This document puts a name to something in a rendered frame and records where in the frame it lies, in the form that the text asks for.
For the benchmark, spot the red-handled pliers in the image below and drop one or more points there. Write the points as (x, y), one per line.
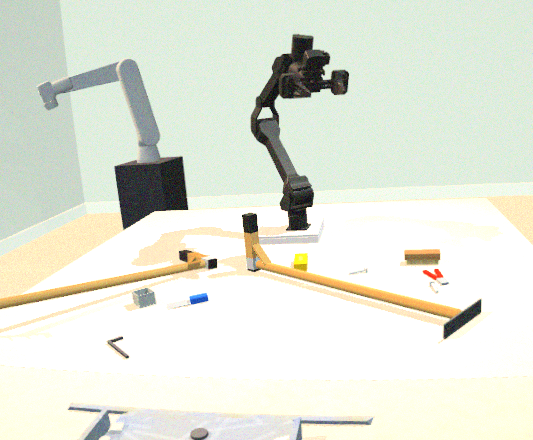
(439, 278)

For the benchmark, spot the long-handled scraper with black blade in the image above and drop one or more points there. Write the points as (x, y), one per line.
(257, 259)

